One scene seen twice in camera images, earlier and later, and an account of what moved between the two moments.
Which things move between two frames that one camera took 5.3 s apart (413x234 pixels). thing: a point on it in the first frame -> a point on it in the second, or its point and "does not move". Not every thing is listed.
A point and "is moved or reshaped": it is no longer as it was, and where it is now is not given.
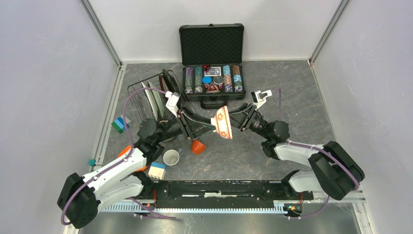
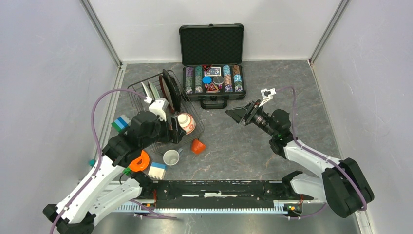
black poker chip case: [211, 55] does not move
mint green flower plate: [158, 103] does not move
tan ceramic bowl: [220, 121] is moved or reshaped
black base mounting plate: [182, 194] does not move
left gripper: [205, 124] -> [177, 133]
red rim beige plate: [163, 85] does not move
